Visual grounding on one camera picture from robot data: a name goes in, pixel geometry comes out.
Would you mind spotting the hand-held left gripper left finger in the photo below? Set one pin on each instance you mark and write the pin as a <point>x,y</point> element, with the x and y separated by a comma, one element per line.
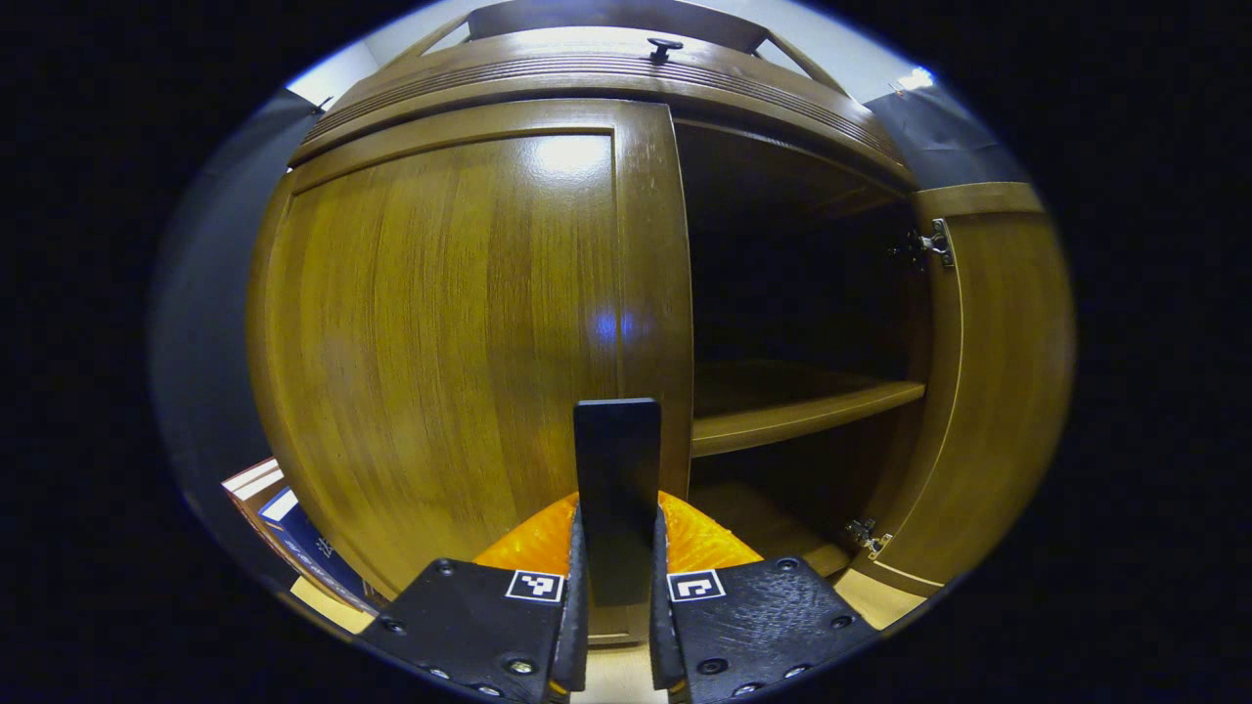
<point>577,636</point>

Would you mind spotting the blue cover book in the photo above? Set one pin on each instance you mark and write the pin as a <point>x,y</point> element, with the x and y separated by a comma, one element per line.
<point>313,552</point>

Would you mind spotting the wooden cabinet door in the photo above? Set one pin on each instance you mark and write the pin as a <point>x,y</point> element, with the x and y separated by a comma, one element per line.
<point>1007,391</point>
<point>440,342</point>

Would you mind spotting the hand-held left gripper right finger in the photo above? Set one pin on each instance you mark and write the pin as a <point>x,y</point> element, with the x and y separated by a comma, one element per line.
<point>663,636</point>

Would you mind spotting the brown cover book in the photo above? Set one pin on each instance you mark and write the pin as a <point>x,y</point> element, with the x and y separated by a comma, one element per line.
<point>256,484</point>

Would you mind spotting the wooden cabinet shelf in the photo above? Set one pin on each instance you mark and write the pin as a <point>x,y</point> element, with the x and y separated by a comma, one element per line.
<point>782,416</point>

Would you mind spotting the black drawer knob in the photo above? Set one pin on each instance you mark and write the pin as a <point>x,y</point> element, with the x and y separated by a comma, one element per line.
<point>665,47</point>

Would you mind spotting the wooden double-door shoe cabinet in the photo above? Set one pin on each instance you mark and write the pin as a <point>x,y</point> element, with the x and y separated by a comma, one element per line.
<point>802,293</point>

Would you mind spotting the small ceiling light panel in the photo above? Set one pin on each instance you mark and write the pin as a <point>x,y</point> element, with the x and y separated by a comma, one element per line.
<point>917,78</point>

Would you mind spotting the metal door hinge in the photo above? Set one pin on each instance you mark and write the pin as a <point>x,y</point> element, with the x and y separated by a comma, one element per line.
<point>934,242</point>
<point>866,536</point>

